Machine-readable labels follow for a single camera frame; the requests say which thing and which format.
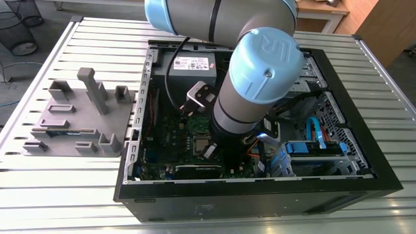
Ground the metal socket cover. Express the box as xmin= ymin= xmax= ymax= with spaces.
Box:
xmin=192 ymin=134 xmax=214 ymax=156

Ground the black graphics card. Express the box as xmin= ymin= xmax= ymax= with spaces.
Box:
xmin=175 ymin=163 xmax=224 ymax=180

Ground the pale blue empty carrier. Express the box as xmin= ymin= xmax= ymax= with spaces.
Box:
xmin=268 ymin=150 xmax=287 ymax=177

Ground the green motherboard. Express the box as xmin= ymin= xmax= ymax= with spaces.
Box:
xmin=139 ymin=114 xmax=258 ymax=181

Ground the hard disk in blue carrier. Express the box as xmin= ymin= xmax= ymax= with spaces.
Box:
xmin=284 ymin=141 xmax=348 ymax=157

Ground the black open PC case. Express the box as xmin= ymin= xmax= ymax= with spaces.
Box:
xmin=112 ymin=40 xmax=404 ymax=222

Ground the silver perforated disk bay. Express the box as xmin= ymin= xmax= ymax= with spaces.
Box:
xmin=264 ymin=91 xmax=375 ymax=178

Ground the grey power supply unit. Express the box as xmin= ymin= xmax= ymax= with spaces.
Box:
xmin=151 ymin=51 xmax=231 ymax=115

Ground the grey metal disk bay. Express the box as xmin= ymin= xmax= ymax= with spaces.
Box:
xmin=286 ymin=52 xmax=330 ymax=108

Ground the grey parts rack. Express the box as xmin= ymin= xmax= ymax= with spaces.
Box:
xmin=22 ymin=67 xmax=138 ymax=158

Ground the blue RAM stick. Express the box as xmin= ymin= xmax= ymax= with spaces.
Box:
xmin=32 ymin=128 xmax=95 ymax=137

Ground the wooden desk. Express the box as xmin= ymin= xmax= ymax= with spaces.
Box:
xmin=294 ymin=0 xmax=351 ymax=35

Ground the wooden cabinet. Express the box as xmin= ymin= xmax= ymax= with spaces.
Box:
xmin=354 ymin=0 xmax=416 ymax=70

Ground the black mesh wastebasket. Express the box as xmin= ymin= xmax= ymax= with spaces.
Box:
xmin=0 ymin=11 xmax=39 ymax=57
xmin=18 ymin=0 xmax=46 ymax=27

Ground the orange data wire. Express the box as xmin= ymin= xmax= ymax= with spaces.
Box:
xmin=246 ymin=143 xmax=264 ymax=159

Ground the black silver-rimmed wrist camera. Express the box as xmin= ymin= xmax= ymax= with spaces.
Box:
xmin=179 ymin=81 xmax=218 ymax=117

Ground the blue data wire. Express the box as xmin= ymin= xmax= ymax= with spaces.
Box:
xmin=306 ymin=117 xmax=327 ymax=150

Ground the red black twisted wire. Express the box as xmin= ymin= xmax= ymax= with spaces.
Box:
xmin=144 ymin=91 xmax=156 ymax=137

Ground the black flat wire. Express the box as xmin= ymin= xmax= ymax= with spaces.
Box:
xmin=275 ymin=89 xmax=326 ymax=117

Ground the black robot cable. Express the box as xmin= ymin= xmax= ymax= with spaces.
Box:
xmin=164 ymin=36 xmax=192 ymax=114

